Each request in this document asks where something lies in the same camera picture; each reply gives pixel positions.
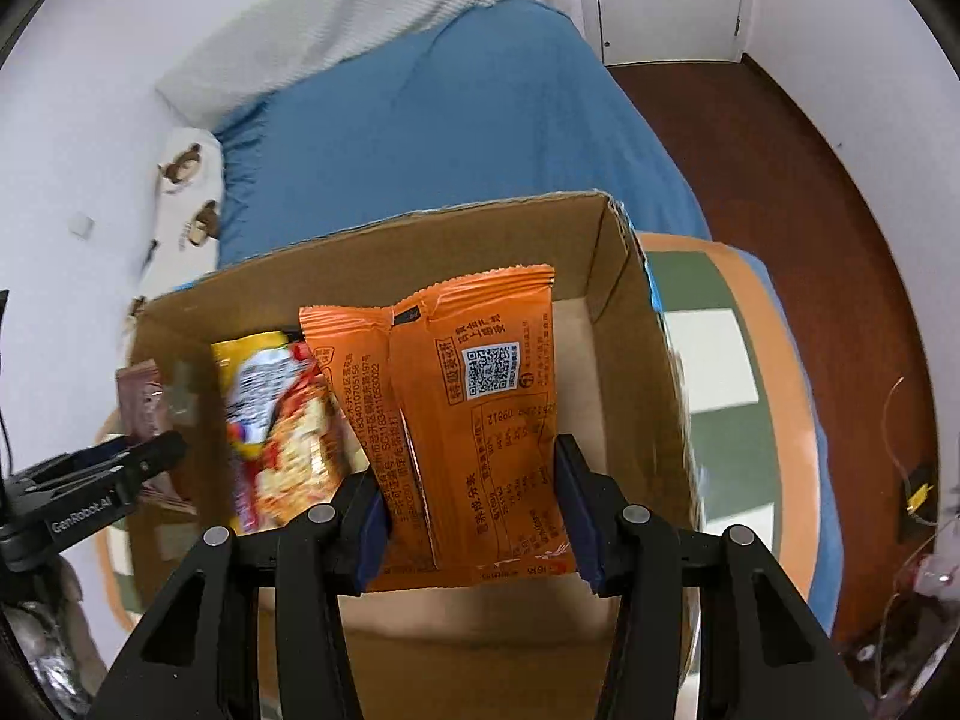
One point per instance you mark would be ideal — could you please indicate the white wall outlet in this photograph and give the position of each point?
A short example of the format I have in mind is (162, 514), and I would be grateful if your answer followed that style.
(81, 226)

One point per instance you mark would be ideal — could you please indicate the yellow tag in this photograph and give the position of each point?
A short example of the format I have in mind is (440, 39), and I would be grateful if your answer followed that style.
(919, 501)

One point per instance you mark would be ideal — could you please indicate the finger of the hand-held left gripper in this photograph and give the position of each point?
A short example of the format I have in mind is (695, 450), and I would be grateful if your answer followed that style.
(75, 461)
(154, 451)

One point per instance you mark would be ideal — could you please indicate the orange snack packet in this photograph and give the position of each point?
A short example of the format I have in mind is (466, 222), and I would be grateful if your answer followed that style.
(465, 427)

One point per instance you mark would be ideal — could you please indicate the bear print white pillow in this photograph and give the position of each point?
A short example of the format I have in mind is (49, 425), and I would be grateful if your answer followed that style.
(184, 157)

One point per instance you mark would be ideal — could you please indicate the yellow noodle snack packet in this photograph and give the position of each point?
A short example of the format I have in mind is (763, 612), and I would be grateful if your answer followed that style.
(277, 420)

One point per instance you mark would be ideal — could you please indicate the cardboard box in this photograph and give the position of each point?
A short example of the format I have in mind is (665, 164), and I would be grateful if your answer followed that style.
(487, 240)

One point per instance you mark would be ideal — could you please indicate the blue bed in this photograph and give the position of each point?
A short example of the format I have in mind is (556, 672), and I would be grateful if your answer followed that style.
(465, 112)

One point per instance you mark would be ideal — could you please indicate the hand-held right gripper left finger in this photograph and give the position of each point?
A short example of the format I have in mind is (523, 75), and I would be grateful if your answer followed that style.
(371, 532)

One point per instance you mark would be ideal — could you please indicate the brown snack packet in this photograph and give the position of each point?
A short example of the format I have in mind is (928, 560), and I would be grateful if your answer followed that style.
(139, 401)

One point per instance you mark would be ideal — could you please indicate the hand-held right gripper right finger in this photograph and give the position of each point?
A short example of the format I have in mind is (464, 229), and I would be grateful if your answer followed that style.
(577, 510)

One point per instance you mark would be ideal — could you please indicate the grey quilted headboard pillow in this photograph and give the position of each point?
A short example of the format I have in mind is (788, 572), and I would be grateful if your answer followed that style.
(337, 22)

